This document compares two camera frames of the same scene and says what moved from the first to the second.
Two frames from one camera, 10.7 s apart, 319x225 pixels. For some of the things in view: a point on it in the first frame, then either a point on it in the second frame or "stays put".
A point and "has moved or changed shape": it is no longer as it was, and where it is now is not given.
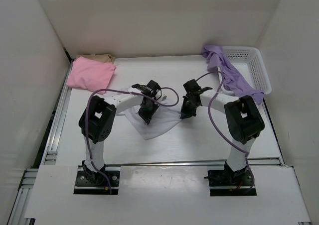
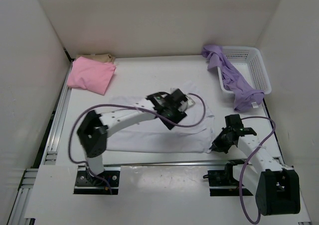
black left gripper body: (147, 110) -> (176, 116)
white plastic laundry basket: (249, 62) stays put
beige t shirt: (106, 58) stays put
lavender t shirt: (233, 82) stays put
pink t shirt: (90, 74) stays put
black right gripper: (184, 113) -> (217, 146)
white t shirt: (167, 114) has moved or changed shape
